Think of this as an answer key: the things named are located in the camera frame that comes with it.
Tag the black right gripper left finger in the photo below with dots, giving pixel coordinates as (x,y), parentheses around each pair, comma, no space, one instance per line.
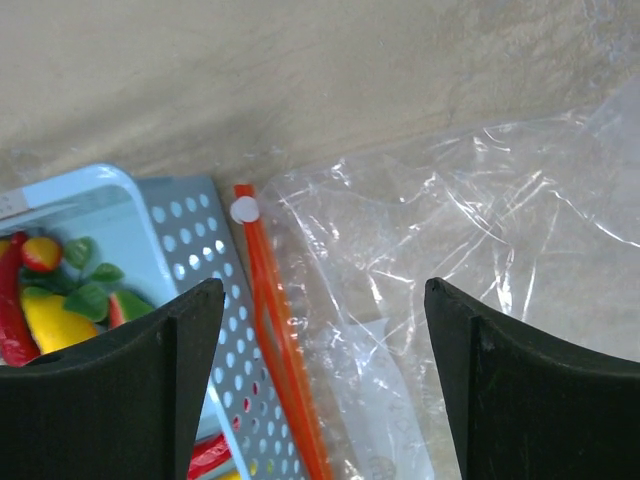
(125,404)

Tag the red yellow fruit sprig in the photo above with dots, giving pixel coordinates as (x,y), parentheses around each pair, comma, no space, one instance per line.
(70,271)

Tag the watermelon slice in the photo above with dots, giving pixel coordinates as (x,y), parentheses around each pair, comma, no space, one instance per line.
(126,306)

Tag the light blue plastic basket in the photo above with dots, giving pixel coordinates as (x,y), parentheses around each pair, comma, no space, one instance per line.
(168,234)

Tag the clear bag with orange zipper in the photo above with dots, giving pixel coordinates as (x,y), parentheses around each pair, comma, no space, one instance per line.
(537,219)

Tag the red chili pepper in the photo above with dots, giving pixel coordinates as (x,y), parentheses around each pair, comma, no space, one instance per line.
(18,348)
(208,455)

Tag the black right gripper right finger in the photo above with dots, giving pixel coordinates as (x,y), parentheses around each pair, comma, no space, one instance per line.
(524,404)

